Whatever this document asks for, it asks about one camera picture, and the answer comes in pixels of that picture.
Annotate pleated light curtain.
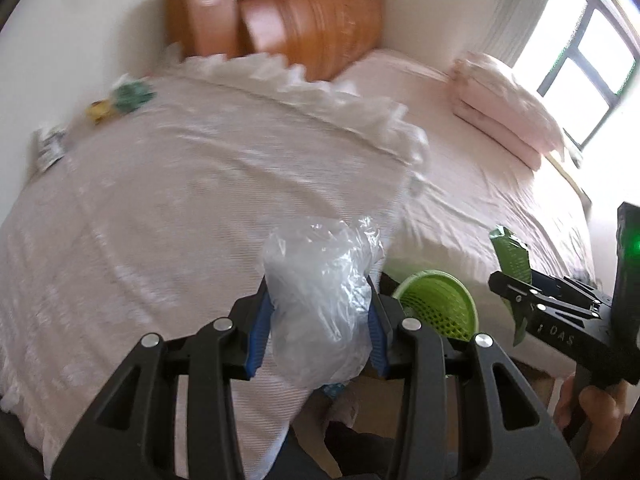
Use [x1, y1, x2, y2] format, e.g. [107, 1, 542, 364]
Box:
[480, 0, 588, 73]

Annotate yellow snack wrapper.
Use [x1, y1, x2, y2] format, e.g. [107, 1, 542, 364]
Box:
[87, 101, 118, 122]

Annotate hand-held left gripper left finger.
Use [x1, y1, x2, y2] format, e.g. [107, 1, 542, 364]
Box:
[50, 275, 273, 480]

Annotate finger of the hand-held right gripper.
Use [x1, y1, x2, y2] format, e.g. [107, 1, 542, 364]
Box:
[530, 272, 608, 307]
[489, 270, 601, 319]

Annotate green plastic wrapper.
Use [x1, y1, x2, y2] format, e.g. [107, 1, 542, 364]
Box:
[489, 226, 531, 346]

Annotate pink folded pillows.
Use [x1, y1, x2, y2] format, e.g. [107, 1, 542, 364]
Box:
[451, 51, 566, 168]

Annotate green mesh basket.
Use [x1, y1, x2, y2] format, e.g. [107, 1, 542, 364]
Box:
[391, 270, 478, 343]

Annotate carved wooden headboard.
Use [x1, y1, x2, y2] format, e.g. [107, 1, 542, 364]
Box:
[235, 0, 386, 82]

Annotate dark framed window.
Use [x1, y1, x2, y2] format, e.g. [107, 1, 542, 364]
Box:
[515, 0, 640, 151]

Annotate clear plastic bag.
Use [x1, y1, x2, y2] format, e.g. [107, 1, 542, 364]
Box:
[262, 216, 386, 390]

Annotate teal crumpled wrapper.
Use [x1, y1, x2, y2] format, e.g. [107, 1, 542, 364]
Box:
[111, 82, 157, 111]

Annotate wooden bedside panel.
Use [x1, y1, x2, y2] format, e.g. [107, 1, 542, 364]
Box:
[166, 0, 247, 58]

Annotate bed with pink sheet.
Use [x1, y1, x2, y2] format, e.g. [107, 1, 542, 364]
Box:
[335, 49, 597, 376]

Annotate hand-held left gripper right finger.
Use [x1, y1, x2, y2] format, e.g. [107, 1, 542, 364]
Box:
[367, 275, 583, 480]

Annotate person's right hand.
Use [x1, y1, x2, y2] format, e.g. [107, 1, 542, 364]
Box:
[552, 375, 638, 461]

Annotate crumpled silver paper ball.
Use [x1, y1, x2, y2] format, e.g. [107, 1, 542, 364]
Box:
[34, 127, 68, 168]

